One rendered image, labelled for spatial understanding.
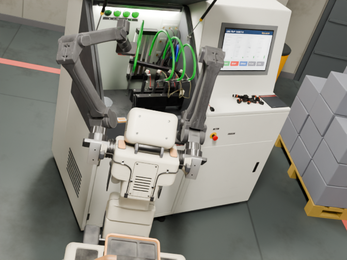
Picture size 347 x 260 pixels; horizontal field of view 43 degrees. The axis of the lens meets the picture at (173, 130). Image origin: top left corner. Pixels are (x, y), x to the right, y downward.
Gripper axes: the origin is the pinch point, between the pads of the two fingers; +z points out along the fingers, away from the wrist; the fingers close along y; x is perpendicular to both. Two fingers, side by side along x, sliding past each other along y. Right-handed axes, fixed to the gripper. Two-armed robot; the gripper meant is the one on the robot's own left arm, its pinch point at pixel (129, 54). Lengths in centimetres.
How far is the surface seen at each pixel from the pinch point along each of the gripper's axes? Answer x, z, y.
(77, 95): 12, 45, 42
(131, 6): -40.6, 22.6, 10.4
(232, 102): -2, 72, -55
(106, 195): 70, 65, 17
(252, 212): 62, 158, -80
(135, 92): 5.8, 45.2, 5.1
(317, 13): -204, 304, -144
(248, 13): -57, 51, -59
